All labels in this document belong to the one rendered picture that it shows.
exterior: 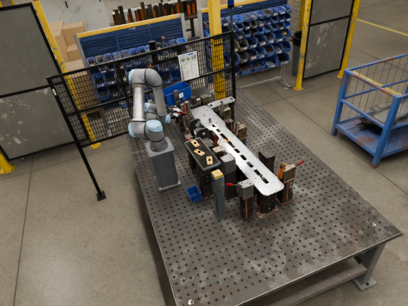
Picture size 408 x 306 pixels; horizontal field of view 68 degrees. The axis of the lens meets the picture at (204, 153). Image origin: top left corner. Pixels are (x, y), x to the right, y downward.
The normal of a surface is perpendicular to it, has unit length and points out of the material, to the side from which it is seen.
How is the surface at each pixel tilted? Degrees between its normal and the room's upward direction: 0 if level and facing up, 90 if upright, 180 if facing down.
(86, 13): 90
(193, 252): 0
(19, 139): 91
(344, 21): 91
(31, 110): 89
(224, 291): 0
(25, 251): 0
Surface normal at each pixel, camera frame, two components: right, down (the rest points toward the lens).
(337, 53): 0.31, 0.59
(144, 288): -0.10, -0.77
